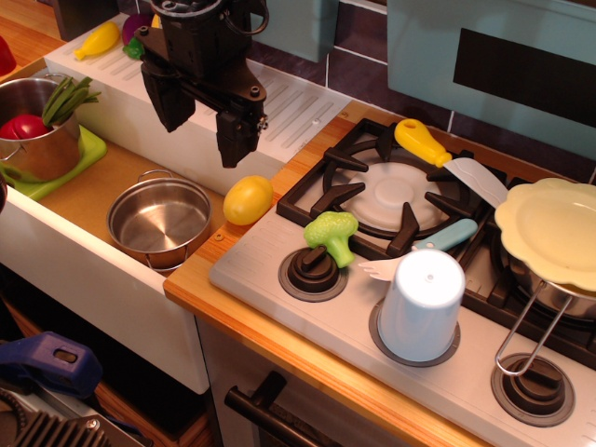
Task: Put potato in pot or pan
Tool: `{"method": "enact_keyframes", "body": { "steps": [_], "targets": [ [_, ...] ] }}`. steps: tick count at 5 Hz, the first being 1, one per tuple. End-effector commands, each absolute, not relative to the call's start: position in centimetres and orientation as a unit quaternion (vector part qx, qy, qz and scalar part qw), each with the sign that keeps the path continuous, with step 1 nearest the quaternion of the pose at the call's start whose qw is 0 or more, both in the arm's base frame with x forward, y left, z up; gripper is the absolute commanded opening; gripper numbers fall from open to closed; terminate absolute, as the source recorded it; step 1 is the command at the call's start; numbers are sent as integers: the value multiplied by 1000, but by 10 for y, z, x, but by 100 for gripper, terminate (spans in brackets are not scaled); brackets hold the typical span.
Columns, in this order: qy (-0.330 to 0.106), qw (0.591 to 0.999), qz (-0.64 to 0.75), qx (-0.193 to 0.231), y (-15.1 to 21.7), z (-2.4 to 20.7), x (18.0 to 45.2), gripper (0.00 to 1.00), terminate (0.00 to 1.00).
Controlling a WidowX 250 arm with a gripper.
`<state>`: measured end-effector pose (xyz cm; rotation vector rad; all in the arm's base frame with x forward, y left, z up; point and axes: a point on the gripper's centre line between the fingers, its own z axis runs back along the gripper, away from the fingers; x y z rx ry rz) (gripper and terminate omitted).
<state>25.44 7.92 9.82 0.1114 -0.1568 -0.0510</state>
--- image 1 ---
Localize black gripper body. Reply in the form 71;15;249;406
135;1;269;112

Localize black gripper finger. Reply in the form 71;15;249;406
216;108;267;169
142;61;196;132

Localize yellow toy potato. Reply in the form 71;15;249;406
223;175;274;225

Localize small steel pot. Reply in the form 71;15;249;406
106;169;212;273

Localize large steel pot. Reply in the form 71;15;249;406
1;77;83;183

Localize purple toy eggplant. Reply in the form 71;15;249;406
122;13;153;46

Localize green cutting board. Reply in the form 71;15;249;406
1;126;107;201

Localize teal cabinet left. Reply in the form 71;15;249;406
253;0;340;62

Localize green toy beans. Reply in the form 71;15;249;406
41;76;100;128

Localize green toy broccoli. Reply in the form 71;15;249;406
304;211;359;268

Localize black burner grate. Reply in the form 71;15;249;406
277;119;595;367

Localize red toy pepper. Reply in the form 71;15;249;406
1;114;52;140

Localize black left stove knob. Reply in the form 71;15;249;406
278;246;347;303

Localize black stove knob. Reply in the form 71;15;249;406
491;357;576;427
278;246;347;303

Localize red object at left edge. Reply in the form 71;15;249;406
0;36;17;76

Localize white toy sink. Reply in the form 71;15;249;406
1;39;348;394

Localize grey toy stove top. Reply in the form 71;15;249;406
209;116;596;447

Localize white upside down cup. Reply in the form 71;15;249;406
377;249;465;362

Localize blue clamp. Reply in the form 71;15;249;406
1;332;102;399

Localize pale yellow plate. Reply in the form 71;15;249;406
494;178;595;292

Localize black right stove knob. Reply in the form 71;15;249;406
491;357;576;427

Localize blue handled toy fork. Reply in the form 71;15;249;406
359;219;479;281

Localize yellow handled toy knife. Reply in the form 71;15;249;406
394;118;508;209

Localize black oven door handle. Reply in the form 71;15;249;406
224;372;322;447

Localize teal wall cabinet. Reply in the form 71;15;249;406
386;1;595;158

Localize steel saucepan with wire handle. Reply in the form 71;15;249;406
494;254;595;377

